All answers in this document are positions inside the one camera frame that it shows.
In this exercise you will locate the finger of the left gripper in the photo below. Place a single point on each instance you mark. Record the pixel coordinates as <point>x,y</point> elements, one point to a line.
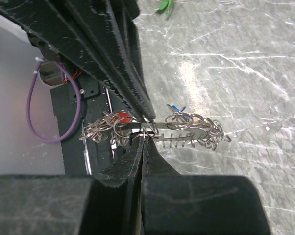
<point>53,23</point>
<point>108,30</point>

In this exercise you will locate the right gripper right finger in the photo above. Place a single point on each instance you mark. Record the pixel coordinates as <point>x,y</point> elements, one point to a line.
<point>176,204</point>

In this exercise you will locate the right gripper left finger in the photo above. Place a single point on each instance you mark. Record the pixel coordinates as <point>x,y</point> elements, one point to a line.
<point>107,203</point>

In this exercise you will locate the large metal keyring with keys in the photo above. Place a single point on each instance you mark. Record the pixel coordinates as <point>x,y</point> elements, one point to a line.
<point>172,132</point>

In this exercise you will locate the red key tag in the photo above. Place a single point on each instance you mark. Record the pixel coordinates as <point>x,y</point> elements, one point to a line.
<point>123,117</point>

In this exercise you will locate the blue key tag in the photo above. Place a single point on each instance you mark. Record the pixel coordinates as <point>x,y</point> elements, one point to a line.
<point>174,109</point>

